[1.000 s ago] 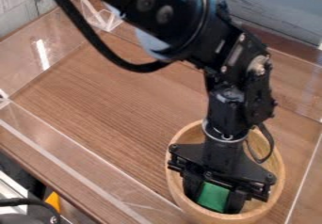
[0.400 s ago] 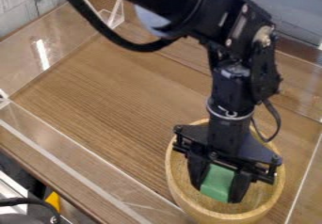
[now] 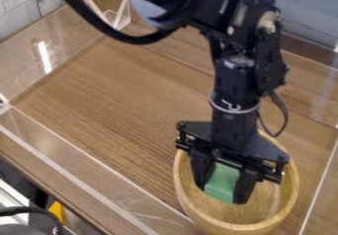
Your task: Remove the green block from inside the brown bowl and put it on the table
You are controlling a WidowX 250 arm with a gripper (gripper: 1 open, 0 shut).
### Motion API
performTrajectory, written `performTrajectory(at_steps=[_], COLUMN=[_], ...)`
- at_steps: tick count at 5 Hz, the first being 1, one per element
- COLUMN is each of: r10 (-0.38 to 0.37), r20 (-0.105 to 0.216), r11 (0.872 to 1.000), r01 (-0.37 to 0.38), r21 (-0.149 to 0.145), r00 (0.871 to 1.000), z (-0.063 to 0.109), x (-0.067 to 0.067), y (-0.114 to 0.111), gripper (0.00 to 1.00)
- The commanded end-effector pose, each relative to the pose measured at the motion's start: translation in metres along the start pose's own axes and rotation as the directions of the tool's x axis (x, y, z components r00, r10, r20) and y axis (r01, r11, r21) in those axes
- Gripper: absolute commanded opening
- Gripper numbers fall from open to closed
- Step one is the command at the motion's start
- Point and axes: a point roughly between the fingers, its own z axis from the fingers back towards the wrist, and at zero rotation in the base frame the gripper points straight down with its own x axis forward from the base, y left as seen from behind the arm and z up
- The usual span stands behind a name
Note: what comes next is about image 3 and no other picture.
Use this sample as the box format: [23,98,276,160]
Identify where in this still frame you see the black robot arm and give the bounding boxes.
[64,0,288,204]

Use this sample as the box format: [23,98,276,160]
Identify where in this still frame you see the black cable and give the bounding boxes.
[0,205,62,235]

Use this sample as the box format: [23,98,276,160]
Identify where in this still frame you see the green rectangular block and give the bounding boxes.
[202,163,239,204]

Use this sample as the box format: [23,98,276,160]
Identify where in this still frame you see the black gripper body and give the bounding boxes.
[173,107,291,185]

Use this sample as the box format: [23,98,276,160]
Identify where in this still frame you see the black device with screw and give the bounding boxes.
[27,210,78,235]

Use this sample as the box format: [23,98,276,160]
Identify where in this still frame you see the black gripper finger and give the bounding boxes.
[233,170,257,204]
[189,152,214,191]

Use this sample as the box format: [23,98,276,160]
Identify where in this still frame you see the clear acrylic wall panels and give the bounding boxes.
[0,8,338,235]

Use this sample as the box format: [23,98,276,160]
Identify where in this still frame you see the brown wooden bowl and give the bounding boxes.
[170,129,300,235]

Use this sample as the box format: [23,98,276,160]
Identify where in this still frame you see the clear acrylic corner bracket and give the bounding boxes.
[82,0,130,31]

